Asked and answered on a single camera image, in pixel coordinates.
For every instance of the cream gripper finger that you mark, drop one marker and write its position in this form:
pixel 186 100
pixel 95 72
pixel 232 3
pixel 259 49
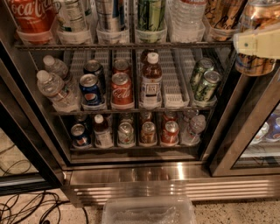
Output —
pixel 263 43

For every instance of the rear green can middle shelf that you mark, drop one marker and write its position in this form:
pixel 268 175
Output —
pixel 201 66

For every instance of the front green can middle shelf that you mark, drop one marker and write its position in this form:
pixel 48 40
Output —
pixel 207 86

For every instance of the clear water bottle top shelf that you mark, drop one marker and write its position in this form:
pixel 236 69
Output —
pixel 186 19

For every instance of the white can behind right door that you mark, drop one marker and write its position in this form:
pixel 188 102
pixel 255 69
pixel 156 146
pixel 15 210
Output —
pixel 260 134

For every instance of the blue can behind right door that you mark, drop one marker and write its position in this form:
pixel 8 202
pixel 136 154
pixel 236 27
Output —
pixel 273 134

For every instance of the empty white shelf tray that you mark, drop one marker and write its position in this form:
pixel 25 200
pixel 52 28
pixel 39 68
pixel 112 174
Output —
pixel 174 91

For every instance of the right fridge glass door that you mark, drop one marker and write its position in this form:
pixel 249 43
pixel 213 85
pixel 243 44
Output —
pixel 236 155

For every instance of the fridge glass door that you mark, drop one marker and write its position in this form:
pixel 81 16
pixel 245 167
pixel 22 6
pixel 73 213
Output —
pixel 236 155
pixel 19 122

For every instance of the brown tea bottle middle shelf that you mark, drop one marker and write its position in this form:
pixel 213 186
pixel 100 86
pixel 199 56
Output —
pixel 151 81

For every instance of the red Coca-Cola can bottom shelf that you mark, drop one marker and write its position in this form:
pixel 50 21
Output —
pixel 170 133

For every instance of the red coca-cola can shelf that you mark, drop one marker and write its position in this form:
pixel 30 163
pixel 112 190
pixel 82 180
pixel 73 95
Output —
pixel 35 19
pixel 170 133
pixel 121 89

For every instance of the red can behind Coca-Cola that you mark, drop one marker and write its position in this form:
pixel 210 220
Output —
pixel 122 66

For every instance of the orange can bottom shelf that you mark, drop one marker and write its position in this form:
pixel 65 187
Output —
pixel 148 133

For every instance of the red Coca-Cola can middle shelf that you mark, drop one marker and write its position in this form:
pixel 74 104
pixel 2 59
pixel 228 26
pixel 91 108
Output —
pixel 121 89

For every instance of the silver blue can top shelf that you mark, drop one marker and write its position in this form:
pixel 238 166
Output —
pixel 111 20

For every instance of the silver green can bottom shelf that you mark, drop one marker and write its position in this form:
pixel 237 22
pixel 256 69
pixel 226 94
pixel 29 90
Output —
pixel 125 134

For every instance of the silver green can shelf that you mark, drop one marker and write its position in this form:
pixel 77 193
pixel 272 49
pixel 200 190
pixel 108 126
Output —
pixel 125 134
pixel 73 25

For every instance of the dark can behind Pepsi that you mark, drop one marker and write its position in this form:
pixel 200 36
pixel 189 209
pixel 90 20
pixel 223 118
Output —
pixel 95 67

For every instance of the blue Pepsi can middle shelf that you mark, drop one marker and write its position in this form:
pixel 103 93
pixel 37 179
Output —
pixel 89 86

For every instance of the blue pepsi can shelf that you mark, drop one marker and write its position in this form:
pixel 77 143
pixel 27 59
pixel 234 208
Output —
pixel 89 86
pixel 80 135

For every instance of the tea bottle bottom shelf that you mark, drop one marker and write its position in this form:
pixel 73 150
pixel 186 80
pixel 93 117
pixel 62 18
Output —
pixel 103 137

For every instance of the silver green can top shelf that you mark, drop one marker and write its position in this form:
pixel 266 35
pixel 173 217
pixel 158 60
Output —
pixel 73 25

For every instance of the blue Pepsi can bottom shelf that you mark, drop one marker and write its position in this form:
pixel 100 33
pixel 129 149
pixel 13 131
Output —
pixel 80 135

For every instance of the front water bottle middle shelf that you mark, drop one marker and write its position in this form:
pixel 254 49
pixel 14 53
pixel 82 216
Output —
pixel 56 90

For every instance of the rear water bottle middle shelf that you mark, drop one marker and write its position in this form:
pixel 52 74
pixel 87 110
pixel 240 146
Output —
pixel 59 67

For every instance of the stainless fridge base grille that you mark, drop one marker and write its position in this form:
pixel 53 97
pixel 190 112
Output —
pixel 93 186

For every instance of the red Coca-Cola can top shelf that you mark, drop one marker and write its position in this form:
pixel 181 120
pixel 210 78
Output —
pixel 35 19

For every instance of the left fridge glass door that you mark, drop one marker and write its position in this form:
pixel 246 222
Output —
pixel 19 122

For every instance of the clear plastic bin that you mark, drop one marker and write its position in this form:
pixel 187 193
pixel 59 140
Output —
pixel 149 210

